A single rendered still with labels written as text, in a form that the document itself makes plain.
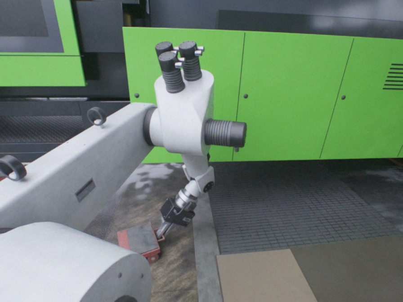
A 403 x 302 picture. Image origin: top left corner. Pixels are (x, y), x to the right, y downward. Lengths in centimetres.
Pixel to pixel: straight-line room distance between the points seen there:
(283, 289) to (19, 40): 230
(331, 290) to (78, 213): 158
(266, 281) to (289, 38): 164
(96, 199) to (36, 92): 139
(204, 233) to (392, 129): 187
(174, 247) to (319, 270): 107
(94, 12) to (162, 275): 179
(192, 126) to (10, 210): 62
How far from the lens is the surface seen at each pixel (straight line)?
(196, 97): 95
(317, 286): 184
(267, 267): 180
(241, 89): 167
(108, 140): 84
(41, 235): 50
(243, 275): 173
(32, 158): 219
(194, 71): 103
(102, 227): 223
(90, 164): 79
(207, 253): 185
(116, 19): 169
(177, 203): 169
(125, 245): 184
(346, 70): 201
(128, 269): 47
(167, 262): 183
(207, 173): 151
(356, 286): 195
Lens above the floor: 145
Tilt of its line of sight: 26 degrees down
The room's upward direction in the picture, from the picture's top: 1 degrees counter-clockwise
